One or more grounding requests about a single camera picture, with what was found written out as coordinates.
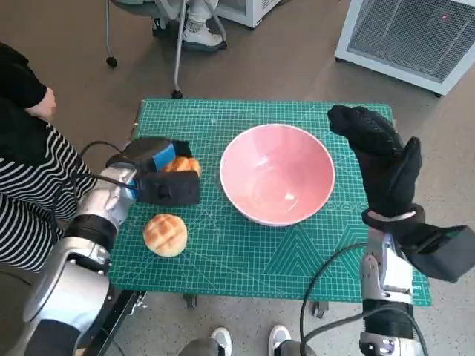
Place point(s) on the long braided toy bread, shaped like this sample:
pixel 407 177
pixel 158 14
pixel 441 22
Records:
pixel 182 165

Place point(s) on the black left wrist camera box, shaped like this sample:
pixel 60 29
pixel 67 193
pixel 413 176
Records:
pixel 167 189

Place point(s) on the white appliance with mesh grille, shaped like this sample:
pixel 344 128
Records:
pixel 408 37

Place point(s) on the person in striped clothing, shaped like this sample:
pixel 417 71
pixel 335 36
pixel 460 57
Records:
pixel 29 178

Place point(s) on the black table frame bar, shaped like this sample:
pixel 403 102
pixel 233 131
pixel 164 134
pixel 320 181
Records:
pixel 118 322

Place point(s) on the black table caster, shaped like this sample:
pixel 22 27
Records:
pixel 321 310
pixel 190 300

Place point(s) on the grey metal-legged chair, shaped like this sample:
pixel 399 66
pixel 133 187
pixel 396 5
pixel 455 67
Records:
pixel 111 61

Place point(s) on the seated person in light clothing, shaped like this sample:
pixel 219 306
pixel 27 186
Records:
pixel 200 37

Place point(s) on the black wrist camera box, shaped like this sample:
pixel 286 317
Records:
pixel 441 256
pixel 167 189

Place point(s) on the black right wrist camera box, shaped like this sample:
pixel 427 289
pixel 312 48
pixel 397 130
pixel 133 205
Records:
pixel 441 256

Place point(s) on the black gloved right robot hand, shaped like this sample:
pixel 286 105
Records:
pixel 389 174

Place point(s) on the round scored toy bread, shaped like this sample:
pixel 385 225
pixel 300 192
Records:
pixel 165 235

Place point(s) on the green cutting mat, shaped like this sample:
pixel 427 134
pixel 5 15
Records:
pixel 230 259

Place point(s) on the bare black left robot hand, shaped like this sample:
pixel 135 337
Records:
pixel 148 152

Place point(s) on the person in dark trousers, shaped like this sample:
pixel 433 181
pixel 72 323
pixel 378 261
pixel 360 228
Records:
pixel 220 339

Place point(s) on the white glass-front cabinet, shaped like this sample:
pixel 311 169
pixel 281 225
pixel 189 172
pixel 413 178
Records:
pixel 252 15

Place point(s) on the pink bowl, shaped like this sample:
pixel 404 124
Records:
pixel 278 174

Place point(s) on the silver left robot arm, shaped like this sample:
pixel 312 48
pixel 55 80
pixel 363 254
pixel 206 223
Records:
pixel 96 200

